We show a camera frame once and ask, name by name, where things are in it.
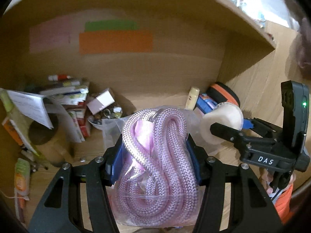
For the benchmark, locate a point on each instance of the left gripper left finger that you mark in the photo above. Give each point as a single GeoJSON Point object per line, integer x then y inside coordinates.
{"type": "Point", "coordinates": [59, 209]}

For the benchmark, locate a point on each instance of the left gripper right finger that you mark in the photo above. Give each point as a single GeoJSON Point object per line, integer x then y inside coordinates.
{"type": "Point", "coordinates": [251, 209]}

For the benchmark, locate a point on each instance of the white plastic cup container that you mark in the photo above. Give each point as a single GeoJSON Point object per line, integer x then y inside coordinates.
{"type": "Point", "coordinates": [225, 113]}

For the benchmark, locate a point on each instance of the right hand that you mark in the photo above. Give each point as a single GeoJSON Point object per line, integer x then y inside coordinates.
{"type": "Point", "coordinates": [266, 178]}

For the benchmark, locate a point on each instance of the orange green glue tube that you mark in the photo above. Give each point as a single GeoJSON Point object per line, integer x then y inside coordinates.
{"type": "Point", "coordinates": [21, 187]}

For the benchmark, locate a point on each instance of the brown cylindrical canister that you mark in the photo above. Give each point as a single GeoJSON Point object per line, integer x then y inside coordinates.
{"type": "Point", "coordinates": [52, 143]}

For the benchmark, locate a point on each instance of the black orange round case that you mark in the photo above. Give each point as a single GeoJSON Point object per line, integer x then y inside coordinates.
{"type": "Point", "coordinates": [219, 92]}

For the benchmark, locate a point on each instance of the blue patterned pouch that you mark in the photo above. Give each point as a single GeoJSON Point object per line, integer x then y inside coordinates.
{"type": "Point", "coordinates": [206, 104]}

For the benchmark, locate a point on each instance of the yellow green ruler pack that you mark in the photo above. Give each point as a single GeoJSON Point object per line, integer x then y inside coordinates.
{"type": "Point", "coordinates": [18, 121]}

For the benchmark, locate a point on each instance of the cream lotion tube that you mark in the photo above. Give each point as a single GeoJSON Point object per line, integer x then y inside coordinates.
{"type": "Point", "coordinates": [192, 98]}

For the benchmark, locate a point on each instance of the white paper sheet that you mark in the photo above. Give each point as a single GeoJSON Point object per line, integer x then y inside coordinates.
{"type": "Point", "coordinates": [32, 106]}

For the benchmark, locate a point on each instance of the bowl of trinkets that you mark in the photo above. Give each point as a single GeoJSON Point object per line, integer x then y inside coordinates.
{"type": "Point", "coordinates": [111, 112]}

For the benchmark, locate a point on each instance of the stack of books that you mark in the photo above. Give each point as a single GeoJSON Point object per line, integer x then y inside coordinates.
{"type": "Point", "coordinates": [72, 94]}

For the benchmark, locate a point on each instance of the small white pink box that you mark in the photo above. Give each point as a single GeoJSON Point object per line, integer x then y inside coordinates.
{"type": "Point", "coordinates": [102, 101]}

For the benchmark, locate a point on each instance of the orange sticky note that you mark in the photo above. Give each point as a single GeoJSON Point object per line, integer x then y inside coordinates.
{"type": "Point", "coordinates": [115, 41]}

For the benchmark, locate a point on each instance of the pink sticky note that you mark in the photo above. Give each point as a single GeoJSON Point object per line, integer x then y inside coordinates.
{"type": "Point", "coordinates": [54, 33]}

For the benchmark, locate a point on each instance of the green sticky note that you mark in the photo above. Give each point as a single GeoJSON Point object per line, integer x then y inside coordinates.
{"type": "Point", "coordinates": [111, 24]}

